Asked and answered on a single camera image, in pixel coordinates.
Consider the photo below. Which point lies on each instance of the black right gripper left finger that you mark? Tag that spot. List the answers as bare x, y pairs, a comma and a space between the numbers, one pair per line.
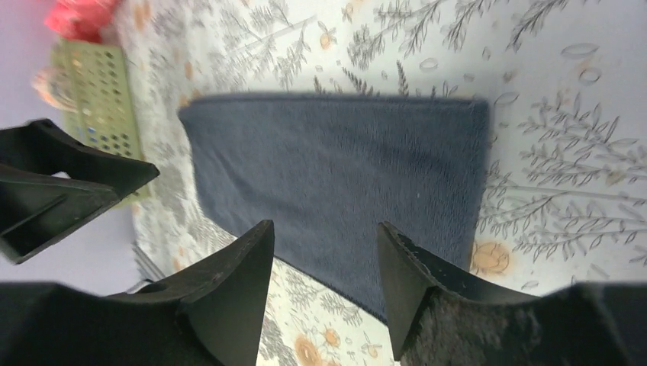
210, 313

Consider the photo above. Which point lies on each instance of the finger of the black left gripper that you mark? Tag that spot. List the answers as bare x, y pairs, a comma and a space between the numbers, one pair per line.
52, 184

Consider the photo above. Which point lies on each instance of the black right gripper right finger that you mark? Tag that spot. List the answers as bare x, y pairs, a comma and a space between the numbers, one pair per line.
439, 314

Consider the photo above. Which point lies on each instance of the dark grey cloth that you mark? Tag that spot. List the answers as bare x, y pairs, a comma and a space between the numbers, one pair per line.
327, 169

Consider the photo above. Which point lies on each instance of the beige lettered towel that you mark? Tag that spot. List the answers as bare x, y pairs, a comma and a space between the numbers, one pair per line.
54, 87

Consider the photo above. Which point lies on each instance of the pale green plastic basket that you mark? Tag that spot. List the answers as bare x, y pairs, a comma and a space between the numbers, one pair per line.
104, 118

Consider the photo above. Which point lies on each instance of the pink patterned cloth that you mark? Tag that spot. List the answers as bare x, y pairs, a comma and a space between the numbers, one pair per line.
81, 20

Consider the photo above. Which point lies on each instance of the floral table cloth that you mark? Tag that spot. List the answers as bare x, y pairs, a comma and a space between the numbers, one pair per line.
565, 198

